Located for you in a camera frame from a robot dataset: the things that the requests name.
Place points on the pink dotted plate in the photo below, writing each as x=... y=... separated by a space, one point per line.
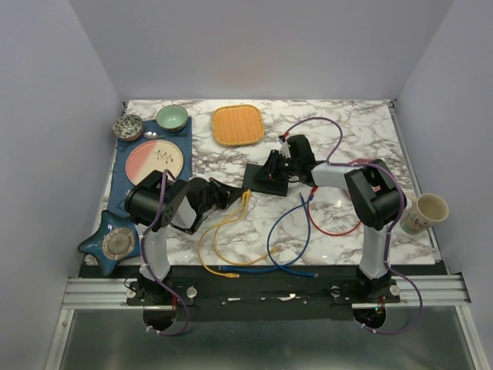
x=360 y=160

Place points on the green ceramic bowl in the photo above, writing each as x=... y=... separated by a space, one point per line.
x=172 y=118

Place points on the black mounting base plate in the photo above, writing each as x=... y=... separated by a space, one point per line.
x=336 y=293

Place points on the metal spoon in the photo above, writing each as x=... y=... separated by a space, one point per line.
x=152 y=136

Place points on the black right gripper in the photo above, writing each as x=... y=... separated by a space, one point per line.
x=274 y=156

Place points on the patterned dark bowl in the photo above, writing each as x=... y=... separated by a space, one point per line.
x=128 y=128

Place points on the blue cloth placemat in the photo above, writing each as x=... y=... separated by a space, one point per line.
x=120 y=183

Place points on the blue star shaped dish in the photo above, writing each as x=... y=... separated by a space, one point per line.
x=115 y=240

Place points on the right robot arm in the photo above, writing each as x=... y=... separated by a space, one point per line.
x=375 y=194

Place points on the aluminium frame rail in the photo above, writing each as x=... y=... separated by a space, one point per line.
x=112 y=294

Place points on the floral ceramic mug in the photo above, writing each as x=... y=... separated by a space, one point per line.
x=423 y=212

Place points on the pink and cream plate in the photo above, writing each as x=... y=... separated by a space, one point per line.
x=153 y=155

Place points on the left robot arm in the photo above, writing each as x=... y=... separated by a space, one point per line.
x=159 y=202

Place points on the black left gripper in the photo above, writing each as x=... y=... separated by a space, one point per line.
x=228 y=194

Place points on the dark network switch box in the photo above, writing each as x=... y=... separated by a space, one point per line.
x=255 y=178

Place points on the orange woven square tray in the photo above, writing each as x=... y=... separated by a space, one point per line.
x=238 y=125

